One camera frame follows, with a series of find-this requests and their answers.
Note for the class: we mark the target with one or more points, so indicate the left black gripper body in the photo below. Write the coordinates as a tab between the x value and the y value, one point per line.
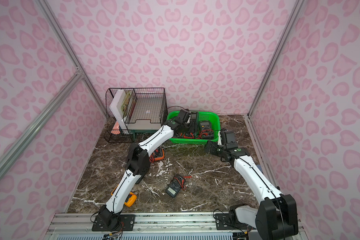
191	123

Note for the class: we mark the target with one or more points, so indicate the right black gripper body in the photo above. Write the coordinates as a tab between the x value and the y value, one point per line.
212	148

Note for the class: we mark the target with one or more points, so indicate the green plastic basket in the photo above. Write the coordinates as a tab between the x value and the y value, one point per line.
203	116

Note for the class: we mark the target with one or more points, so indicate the orange wide multimeter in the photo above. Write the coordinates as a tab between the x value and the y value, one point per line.
157	155

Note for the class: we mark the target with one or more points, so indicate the black wire desk organizer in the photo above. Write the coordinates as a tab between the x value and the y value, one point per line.
131	94

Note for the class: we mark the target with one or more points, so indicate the small dark multimeter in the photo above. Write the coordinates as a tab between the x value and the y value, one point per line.
177	184

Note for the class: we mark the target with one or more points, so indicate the large green multimeter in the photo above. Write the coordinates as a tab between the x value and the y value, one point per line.
194	128

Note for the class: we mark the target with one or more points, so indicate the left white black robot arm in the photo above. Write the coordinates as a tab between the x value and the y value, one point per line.
137	165

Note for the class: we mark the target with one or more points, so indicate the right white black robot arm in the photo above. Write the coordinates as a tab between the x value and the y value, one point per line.
276	218

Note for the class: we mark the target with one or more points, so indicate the yellow multimeter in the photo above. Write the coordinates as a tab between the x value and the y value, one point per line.
129	201

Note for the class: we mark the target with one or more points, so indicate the pink notebook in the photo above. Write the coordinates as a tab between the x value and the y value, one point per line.
116	129

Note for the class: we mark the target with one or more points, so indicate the white upright folder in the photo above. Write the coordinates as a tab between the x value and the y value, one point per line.
116	107

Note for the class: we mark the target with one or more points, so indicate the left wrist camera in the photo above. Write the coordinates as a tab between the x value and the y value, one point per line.
183	116

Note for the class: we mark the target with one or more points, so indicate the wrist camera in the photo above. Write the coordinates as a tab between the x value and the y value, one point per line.
228	140
183	116

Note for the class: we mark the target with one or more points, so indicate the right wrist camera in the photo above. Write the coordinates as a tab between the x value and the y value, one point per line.
228	140

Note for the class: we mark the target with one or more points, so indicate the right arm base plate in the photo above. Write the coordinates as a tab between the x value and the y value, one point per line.
224	222

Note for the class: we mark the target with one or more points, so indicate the aluminium front rail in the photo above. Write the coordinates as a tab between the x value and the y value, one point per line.
151	226

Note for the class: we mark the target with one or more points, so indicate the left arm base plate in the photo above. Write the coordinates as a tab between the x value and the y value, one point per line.
121	222

